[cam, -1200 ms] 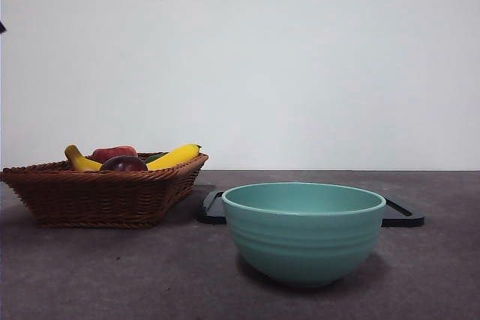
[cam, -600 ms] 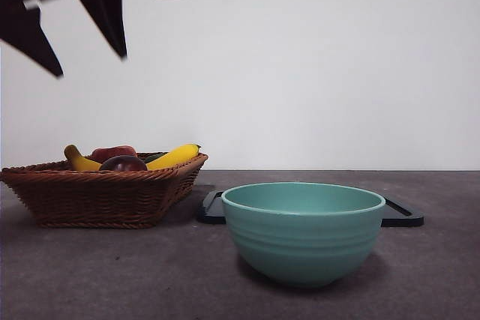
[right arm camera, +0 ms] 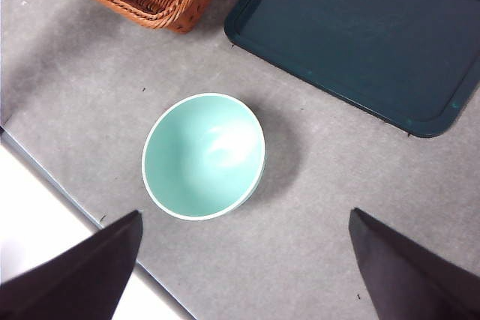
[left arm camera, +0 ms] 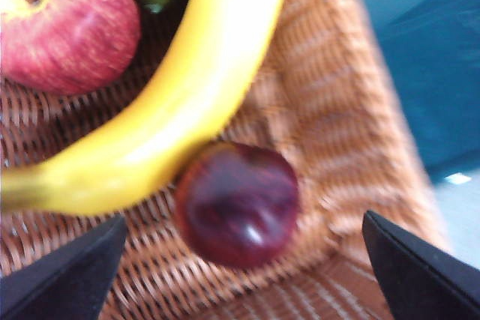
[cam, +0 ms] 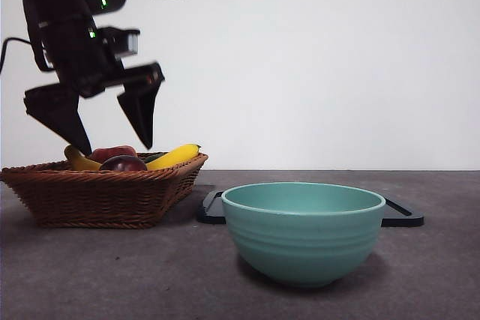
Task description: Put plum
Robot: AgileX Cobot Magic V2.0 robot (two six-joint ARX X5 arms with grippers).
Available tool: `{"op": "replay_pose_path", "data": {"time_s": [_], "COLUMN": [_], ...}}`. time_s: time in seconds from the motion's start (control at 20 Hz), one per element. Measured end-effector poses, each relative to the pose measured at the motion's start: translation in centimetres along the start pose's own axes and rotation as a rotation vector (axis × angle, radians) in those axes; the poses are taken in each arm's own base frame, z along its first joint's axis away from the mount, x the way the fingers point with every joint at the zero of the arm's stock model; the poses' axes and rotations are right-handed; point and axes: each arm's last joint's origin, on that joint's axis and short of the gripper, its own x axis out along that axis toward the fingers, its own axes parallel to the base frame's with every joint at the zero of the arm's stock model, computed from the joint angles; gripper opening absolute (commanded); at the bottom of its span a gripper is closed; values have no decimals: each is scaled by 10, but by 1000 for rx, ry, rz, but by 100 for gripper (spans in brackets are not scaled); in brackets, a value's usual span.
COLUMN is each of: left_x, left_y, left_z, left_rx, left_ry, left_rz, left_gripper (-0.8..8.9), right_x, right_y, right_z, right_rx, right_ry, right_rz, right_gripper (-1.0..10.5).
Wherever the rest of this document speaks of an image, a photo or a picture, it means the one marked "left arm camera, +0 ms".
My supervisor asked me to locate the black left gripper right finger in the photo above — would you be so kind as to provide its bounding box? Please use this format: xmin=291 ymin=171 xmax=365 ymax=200
xmin=361 ymin=210 xmax=480 ymax=320

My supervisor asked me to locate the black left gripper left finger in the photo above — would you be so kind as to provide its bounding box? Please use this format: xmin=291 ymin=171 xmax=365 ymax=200
xmin=0 ymin=214 xmax=129 ymax=320

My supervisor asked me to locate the dark purple plum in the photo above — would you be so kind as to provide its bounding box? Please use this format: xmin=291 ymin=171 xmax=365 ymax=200
xmin=174 ymin=142 xmax=301 ymax=271

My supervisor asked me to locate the brown wicker basket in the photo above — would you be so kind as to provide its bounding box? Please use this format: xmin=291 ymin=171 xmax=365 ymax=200
xmin=0 ymin=0 xmax=455 ymax=320

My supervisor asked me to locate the red apple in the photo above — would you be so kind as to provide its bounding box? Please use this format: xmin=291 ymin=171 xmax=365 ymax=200
xmin=0 ymin=0 xmax=143 ymax=96

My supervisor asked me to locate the yellow banana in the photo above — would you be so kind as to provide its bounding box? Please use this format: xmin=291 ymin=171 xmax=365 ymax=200
xmin=0 ymin=0 xmax=297 ymax=218

